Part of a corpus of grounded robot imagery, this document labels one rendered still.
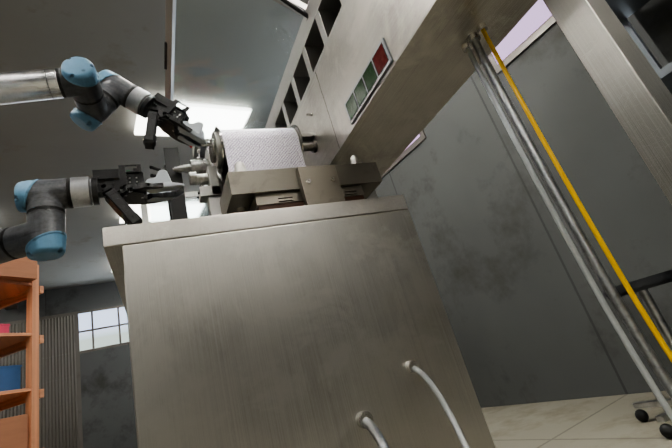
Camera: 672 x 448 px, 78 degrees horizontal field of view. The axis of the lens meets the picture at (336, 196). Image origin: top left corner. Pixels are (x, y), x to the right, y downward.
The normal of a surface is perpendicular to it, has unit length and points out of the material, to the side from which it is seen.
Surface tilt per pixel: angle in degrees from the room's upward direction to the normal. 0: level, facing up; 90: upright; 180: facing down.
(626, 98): 90
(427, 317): 90
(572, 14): 90
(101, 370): 90
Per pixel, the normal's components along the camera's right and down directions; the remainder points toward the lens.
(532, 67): -0.85, 0.03
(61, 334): 0.46, -0.46
